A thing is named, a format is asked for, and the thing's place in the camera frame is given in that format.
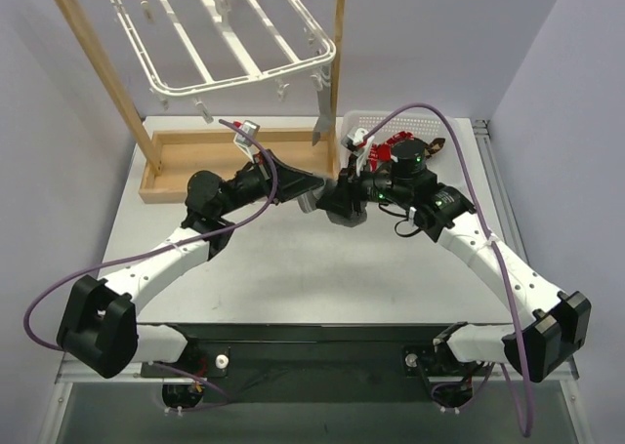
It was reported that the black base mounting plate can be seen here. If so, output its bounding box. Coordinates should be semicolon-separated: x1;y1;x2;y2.
141;324;488;407

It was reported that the wooden hanger rack stand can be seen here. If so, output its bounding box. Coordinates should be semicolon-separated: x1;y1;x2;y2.
55;0;346;204

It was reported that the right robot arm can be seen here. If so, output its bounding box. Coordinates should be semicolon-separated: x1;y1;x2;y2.
315;139;591;383

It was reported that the red patterned sock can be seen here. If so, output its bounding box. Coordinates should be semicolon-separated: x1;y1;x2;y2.
368;131;414;171

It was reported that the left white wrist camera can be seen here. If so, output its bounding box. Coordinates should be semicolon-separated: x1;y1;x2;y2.
233;120;260;148

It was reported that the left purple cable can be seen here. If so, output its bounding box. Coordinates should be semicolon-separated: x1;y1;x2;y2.
22;117;282;409

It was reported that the white plastic basket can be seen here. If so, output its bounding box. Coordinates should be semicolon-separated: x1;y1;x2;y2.
340;109;465;172

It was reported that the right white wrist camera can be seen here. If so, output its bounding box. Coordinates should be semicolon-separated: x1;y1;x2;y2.
341;127;373;176

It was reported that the grey striped sock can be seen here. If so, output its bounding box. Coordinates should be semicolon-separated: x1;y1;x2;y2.
312;69;334;146

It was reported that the white plastic clip hanger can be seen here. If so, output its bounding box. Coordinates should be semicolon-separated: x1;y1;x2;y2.
109;0;338;122

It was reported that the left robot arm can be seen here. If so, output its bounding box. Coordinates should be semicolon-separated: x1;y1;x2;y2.
57;154;325;379

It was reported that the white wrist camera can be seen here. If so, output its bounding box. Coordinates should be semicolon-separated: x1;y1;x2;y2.
341;127;373;176
233;120;260;148

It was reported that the brown argyle sock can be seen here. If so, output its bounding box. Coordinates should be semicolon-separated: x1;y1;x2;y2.
425;138;445;159

